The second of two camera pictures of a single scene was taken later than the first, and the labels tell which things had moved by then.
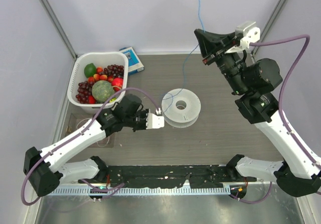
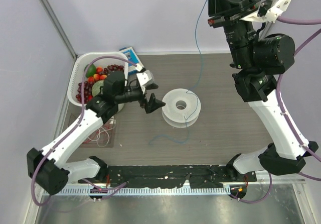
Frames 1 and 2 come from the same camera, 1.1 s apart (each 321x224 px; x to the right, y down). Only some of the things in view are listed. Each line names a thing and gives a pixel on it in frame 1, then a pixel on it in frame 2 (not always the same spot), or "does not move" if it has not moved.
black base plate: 171,176 does not move
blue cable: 173,95 to 187,92
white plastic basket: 76,75 does not move
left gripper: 144,113 to 153,103
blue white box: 134,64 does not move
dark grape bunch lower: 84,91 does not move
